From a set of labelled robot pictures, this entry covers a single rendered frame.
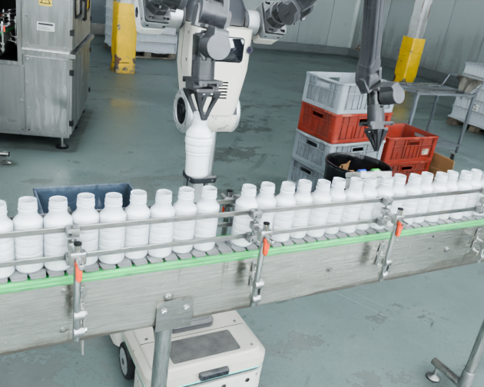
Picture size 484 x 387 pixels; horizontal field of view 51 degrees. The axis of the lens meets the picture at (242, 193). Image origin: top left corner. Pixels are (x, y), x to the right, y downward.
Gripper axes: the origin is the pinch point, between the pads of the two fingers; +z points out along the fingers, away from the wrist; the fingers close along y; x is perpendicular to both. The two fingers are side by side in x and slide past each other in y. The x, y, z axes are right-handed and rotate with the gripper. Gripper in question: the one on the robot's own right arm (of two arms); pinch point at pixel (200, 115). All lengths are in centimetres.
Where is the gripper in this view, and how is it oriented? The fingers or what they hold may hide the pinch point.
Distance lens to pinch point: 129.6
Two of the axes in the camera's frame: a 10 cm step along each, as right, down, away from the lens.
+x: 8.6, -0.9, 5.0
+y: 5.1, 3.0, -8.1
